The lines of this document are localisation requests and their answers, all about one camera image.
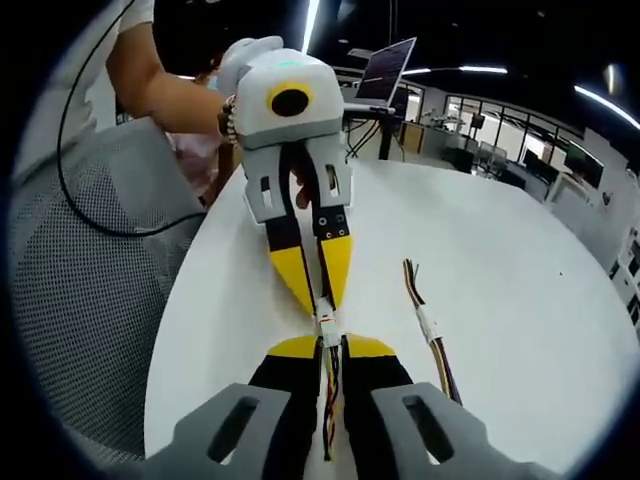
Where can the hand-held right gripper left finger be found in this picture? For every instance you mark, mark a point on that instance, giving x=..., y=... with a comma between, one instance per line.
x=280, y=380

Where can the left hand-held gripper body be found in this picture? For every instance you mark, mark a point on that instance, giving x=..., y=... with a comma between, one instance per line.
x=300, y=75

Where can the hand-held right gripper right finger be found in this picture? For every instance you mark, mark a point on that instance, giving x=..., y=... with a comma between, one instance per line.
x=375, y=380

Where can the person's left hand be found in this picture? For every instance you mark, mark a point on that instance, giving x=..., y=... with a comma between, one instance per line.
x=302, y=190

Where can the long ceiling light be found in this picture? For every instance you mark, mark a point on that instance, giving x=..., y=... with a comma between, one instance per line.
x=607, y=102
x=482, y=70
x=311, y=22

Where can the open silver laptop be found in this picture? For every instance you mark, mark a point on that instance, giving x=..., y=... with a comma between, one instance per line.
x=385, y=70

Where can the black laptop stand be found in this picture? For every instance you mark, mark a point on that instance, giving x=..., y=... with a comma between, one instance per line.
x=384, y=135

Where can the grey mesh chair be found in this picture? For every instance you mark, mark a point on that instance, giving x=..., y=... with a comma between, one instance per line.
x=100, y=280

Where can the person's white shirt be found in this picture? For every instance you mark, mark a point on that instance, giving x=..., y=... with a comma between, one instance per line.
x=100, y=95

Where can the dark computer monitor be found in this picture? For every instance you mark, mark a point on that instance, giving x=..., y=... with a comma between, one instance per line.
x=582, y=161

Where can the white storage rack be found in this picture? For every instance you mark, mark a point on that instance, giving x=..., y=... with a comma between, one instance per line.
x=627, y=280

